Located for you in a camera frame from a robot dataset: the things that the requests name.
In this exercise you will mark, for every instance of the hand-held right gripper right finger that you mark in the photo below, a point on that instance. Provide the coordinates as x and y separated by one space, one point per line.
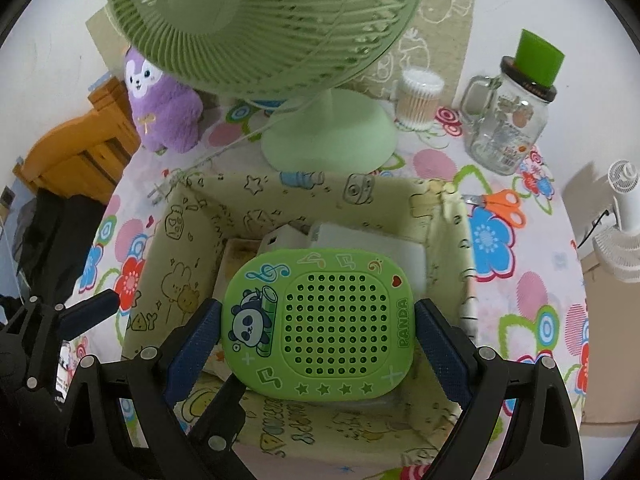
445 355

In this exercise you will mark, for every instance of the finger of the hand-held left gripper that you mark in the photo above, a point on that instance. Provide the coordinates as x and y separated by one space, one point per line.
92 312

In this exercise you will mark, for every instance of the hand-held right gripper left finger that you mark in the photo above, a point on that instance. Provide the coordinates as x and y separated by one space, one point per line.
192 355

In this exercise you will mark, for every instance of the long white box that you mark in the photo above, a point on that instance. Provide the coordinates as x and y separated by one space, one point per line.
235 260

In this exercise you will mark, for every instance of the clear white rectangular box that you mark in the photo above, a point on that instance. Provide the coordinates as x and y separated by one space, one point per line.
400 255

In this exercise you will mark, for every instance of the green panda case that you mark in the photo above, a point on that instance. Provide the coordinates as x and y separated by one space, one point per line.
320 320

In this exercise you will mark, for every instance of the white charger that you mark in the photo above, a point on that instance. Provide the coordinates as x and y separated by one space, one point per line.
282 240

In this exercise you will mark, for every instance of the yellow cartoon printed box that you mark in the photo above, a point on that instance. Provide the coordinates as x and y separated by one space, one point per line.
320 195

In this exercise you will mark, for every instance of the white printed bag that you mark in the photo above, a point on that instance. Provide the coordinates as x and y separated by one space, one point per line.
64 365

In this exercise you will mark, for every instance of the black cloth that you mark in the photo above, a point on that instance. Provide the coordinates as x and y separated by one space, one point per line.
55 240

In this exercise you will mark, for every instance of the floral tablecloth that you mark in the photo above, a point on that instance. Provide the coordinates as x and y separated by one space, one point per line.
525 310

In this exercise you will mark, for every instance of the beige door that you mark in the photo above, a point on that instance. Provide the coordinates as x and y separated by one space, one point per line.
602 340

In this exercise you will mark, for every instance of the wooden chair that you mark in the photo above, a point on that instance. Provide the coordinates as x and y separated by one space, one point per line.
75 155

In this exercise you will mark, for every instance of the orange scissors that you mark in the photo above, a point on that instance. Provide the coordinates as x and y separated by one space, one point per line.
502 202

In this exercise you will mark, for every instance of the white standing fan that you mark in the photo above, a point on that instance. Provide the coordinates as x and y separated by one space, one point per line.
625 250

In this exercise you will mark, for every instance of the purple plush toy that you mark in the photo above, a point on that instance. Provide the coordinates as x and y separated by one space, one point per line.
165 115

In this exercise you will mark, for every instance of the glass mug jar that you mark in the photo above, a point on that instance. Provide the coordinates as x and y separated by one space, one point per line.
505 130

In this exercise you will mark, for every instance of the cotton swab container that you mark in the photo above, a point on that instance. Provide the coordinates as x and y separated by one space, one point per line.
417 102

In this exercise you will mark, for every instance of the green plastic cup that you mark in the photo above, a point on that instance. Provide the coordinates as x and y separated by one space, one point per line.
540 57

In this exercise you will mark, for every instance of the cartoon printed paper sheet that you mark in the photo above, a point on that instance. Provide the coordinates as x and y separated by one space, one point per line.
440 20

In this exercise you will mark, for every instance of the green desk fan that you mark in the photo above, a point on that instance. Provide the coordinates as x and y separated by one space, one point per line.
270 25

